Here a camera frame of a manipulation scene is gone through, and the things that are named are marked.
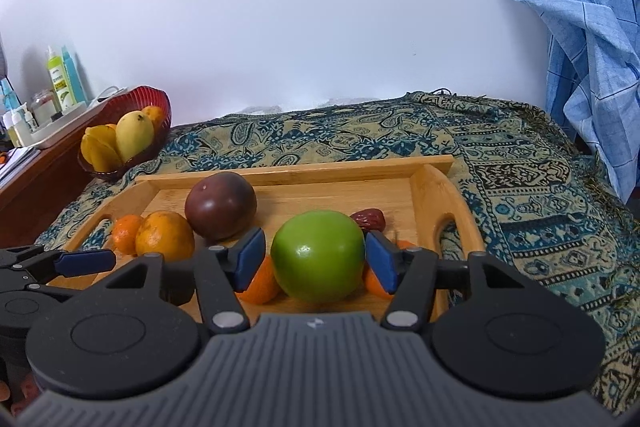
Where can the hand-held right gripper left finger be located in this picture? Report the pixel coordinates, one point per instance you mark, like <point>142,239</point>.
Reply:
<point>250,258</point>

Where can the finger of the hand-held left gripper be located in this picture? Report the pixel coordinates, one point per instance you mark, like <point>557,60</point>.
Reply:
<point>85,261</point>

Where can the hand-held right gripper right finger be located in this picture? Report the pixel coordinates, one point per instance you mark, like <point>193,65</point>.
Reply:
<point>382,267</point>

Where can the small tangerine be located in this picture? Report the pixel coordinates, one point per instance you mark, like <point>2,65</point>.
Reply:
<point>374,284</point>
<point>125,234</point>

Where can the medium tangerine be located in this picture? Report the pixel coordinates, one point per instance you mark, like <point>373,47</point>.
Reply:
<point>262,287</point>

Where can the red date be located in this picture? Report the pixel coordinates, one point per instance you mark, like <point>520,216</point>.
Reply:
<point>371,219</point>

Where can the dark purple apple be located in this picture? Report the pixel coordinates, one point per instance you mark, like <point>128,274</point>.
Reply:
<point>220,204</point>

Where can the green apple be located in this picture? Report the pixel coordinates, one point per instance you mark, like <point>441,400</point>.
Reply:
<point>317,257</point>

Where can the large yellowish orange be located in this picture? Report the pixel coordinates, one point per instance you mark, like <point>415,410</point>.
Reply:
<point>165,237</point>

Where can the wooden tray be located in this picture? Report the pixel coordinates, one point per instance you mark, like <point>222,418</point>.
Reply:
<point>310,194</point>

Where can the person's left hand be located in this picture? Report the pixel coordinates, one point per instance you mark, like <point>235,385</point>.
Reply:
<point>27,390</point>

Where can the wooden cabinet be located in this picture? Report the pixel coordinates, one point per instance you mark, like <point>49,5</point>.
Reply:
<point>45,187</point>

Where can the yellow starfruit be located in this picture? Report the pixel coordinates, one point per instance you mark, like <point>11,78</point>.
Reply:
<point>102,149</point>

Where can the stack of papers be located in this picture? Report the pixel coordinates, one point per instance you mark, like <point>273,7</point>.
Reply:
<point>17,163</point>

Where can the patterned blue beige blanket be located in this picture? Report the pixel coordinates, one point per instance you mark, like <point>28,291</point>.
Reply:
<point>500,207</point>

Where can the yellow mango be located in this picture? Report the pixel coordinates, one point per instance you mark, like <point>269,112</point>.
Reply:
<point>134,137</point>

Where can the white plastic tray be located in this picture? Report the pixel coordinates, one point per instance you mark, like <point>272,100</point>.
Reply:
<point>55,128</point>

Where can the small white bottle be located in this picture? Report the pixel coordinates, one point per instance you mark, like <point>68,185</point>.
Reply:
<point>27,119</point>
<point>11,129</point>

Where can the glass jar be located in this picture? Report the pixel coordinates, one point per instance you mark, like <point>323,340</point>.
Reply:
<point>43,107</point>

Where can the orange in bowl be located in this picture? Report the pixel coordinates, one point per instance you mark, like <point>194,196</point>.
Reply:
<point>155,116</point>

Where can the red fruit bowl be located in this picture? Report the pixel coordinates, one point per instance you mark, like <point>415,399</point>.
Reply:
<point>135,94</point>

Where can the blue spray bottle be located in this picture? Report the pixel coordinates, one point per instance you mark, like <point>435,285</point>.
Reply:
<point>5,97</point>

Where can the green label bottle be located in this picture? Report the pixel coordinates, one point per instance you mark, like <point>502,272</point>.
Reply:
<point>57,79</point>

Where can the teal bottle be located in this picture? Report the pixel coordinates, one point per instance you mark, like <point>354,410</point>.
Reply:
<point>75,77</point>

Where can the blue plaid cloth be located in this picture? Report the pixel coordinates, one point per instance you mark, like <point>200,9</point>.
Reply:
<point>575,7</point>

